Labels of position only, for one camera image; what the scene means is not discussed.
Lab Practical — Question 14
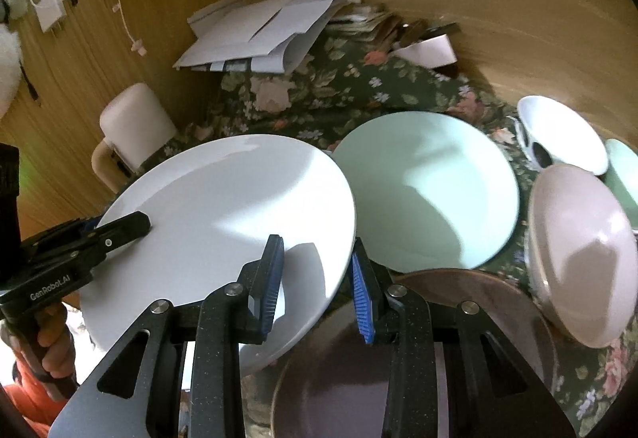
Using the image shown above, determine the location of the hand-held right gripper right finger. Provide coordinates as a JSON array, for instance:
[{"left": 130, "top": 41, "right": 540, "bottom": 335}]
[{"left": 351, "top": 239, "right": 581, "bottom": 438}]

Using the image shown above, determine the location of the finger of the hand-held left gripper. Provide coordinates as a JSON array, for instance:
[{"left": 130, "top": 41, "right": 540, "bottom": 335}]
[
  {"left": 22, "top": 217, "right": 100, "bottom": 253},
  {"left": 70, "top": 211, "right": 152, "bottom": 269}
]

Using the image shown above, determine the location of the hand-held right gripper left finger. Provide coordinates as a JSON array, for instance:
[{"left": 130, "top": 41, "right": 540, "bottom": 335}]
[{"left": 50, "top": 233, "right": 286, "bottom": 438}]

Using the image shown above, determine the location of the brown plate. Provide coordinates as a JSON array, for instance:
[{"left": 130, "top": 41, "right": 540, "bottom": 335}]
[{"left": 272, "top": 268, "right": 559, "bottom": 438}]

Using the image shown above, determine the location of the white plate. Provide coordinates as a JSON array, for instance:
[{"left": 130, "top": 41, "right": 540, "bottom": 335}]
[{"left": 80, "top": 134, "right": 357, "bottom": 376}]

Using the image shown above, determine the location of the light green plate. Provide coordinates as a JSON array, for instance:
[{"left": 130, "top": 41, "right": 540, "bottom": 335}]
[{"left": 331, "top": 111, "right": 520, "bottom": 272}]

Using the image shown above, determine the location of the person's left forearm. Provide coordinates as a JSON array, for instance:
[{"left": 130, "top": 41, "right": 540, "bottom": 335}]
[{"left": 0, "top": 365, "right": 68, "bottom": 429}]

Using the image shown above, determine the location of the person's left hand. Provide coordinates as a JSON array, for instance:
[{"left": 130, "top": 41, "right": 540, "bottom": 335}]
[{"left": 9, "top": 302, "right": 77, "bottom": 385}]

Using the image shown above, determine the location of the pale pink lidded jug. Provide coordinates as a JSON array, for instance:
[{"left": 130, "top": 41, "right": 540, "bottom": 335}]
[{"left": 91, "top": 83, "right": 177, "bottom": 192}]

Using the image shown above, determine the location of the white fluffy item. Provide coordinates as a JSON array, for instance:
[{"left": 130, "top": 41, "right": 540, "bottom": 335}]
[{"left": 0, "top": 26, "right": 25, "bottom": 117}]

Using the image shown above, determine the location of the dark floral tablecloth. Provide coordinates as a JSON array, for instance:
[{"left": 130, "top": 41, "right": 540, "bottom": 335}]
[{"left": 164, "top": 32, "right": 638, "bottom": 438}]

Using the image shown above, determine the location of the white charger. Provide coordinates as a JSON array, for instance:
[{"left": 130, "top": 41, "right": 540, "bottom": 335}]
[{"left": 35, "top": 0, "right": 68, "bottom": 35}]

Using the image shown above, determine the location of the pink bowl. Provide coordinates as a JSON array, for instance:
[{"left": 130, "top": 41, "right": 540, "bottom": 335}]
[{"left": 528, "top": 164, "right": 638, "bottom": 349}]

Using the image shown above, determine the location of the stack of white papers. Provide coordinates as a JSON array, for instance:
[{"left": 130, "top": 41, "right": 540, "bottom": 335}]
[{"left": 172, "top": 0, "right": 362, "bottom": 75}]

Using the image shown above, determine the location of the white folded card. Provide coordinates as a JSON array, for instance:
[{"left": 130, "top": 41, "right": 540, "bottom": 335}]
[{"left": 394, "top": 34, "right": 457, "bottom": 68}]

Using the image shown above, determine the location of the white bowl with black pattern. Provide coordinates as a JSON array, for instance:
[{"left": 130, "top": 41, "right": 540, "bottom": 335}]
[{"left": 516, "top": 95, "right": 610, "bottom": 177}]

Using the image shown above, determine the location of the pile of brown cards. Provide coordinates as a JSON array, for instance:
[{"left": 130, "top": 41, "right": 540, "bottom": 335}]
[{"left": 329, "top": 4, "right": 459, "bottom": 51}]

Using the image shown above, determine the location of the light green bowl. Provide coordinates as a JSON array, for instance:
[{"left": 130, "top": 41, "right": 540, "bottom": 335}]
[{"left": 603, "top": 139, "right": 638, "bottom": 229}]

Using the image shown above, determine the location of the white cable with clips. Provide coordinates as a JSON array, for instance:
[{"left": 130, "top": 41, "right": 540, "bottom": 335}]
[{"left": 97, "top": 0, "right": 148, "bottom": 57}]

